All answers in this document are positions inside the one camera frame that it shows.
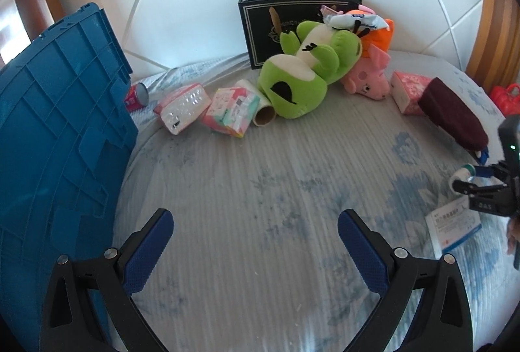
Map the white blue small bottle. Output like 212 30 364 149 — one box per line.
448 164 476 193

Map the white blue medicine box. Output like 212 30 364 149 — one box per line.
426 197 482 259

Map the dark maroon cloth pouch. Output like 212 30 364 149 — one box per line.
418 78 488 152

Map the red drink can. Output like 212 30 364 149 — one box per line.
124 83 149 113

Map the pink tissue pack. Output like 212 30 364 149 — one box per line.
153 83 212 135

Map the white plastic snack packet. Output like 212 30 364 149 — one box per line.
320 5 390 31

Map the person's right hand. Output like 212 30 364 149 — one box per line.
506 214 520 255

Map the pink floral tissue box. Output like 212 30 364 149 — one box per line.
390 70 432 115

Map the pink pig plush toy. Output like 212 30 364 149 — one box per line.
340 45 390 100

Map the blue plastic storage crate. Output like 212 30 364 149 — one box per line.
1 3 137 351

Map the orange plush toy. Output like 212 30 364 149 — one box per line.
347 5 394 57

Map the green frog plush toy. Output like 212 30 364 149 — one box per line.
257 19 370 119

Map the cardboard paper roll tube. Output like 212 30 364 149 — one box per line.
236 79 277 127

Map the black gift box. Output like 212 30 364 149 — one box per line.
238 0 362 69

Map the wooden headboard frame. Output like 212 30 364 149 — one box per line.
466 0 519 93

